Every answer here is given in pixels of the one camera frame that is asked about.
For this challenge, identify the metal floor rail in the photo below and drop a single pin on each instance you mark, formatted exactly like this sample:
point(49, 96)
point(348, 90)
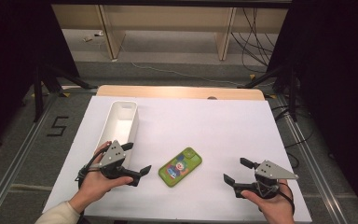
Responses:
point(310, 161)
point(15, 165)

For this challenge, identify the light wooden table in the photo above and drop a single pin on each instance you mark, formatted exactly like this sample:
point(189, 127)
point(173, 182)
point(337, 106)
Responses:
point(174, 92)

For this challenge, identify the beige wooden desk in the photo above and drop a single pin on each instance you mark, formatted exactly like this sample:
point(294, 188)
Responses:
point(167, 17)

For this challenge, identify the small white floor object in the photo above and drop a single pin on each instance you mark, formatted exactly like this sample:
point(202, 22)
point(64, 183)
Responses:
point(88, 39)
point(99, 33)

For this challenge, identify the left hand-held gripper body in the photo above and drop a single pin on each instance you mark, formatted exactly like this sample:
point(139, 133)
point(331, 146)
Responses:
point(113, 155)

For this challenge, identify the person's right hand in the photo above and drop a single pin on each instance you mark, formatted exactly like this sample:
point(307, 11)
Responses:
point(275, 208)

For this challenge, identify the green cartoon phone case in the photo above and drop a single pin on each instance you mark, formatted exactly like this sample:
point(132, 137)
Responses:
point(180, 168)

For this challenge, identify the black curtain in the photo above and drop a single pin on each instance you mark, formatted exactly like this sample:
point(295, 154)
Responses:
point(9, 62)
point(338, 77)

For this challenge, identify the black tripod stand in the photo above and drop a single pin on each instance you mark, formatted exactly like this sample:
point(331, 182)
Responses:
point(38, 93)
point(292, 93)

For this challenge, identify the white plastic bin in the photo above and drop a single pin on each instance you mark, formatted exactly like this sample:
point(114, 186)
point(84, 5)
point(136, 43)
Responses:
point(121, 124)

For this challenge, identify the person's left hand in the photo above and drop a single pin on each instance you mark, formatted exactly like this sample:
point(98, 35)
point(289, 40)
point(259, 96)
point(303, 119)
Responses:
point(96, 186)

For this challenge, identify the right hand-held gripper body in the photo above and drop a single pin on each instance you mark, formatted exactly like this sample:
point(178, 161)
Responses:
point(272, 172)

